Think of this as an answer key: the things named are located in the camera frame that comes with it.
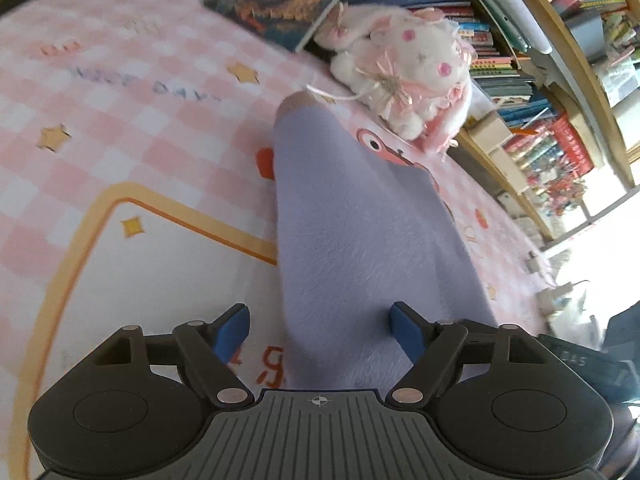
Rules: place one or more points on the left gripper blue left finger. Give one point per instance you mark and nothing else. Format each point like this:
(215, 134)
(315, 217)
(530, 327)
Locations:
(206, 349)

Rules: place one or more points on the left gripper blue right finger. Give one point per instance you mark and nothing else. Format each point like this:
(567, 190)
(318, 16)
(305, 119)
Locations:
(433, 350)

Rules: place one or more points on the purple and pink knit sweater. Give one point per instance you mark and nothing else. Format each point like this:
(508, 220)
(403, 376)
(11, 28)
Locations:
(355, 235)

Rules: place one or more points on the white charger plug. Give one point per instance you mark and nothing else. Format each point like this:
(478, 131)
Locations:
(554, 296)

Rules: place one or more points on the white small storage box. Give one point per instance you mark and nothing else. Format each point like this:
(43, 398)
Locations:
(489, 133)

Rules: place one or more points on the pink checkered cartoon table mat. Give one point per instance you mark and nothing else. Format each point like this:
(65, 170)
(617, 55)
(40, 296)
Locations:
(130, 189)

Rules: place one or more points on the red box on shelf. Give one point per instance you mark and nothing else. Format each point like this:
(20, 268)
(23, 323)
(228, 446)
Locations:
(572, 145)

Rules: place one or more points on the white pink plush bunny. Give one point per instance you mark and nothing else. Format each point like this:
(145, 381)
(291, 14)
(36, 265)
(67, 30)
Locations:
(410, 68)

